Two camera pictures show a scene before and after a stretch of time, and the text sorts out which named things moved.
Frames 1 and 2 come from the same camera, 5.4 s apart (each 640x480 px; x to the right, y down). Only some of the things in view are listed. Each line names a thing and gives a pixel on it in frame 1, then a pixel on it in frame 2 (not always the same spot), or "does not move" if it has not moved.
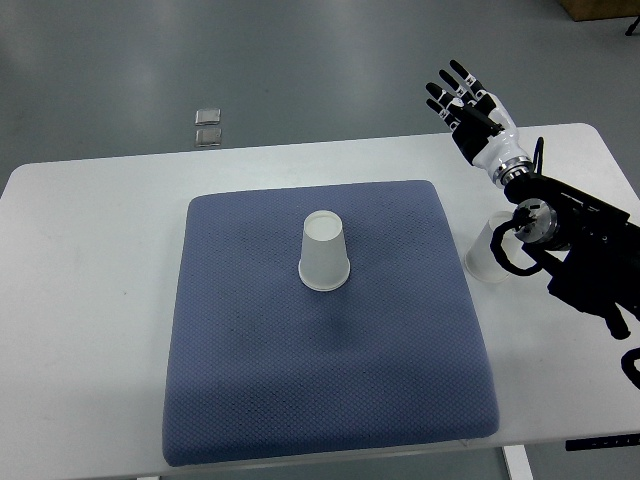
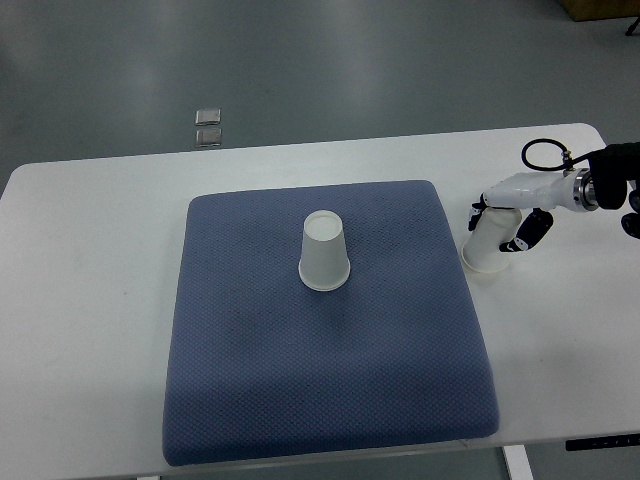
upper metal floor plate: x=208 y=116 does not move
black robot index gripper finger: x=469 y=79 to x=473 y=221
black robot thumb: x=482 y=120 to x=532 y=228
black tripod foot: x=631 y=28 does not move
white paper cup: x=324 y=263 does not move
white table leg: x=517 y=462 does not move
